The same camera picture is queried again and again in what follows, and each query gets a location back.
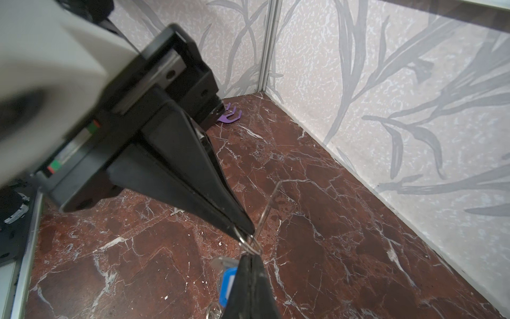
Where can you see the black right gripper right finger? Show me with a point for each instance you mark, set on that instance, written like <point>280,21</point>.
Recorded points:
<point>263,301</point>

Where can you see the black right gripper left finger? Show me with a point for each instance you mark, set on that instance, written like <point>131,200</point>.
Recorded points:
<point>239,300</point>

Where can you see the steel perforated key holder plate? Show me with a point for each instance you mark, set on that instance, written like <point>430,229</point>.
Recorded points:
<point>250,244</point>

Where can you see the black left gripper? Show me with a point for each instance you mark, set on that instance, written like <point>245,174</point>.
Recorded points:
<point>148,134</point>

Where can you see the purple pink garden fork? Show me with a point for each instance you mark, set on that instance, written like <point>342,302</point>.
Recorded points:
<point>231,114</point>

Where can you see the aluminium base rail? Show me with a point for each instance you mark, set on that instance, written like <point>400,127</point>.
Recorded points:
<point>16,275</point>

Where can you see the silver key blue tag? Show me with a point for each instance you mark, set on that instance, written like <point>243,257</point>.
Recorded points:
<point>227,268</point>

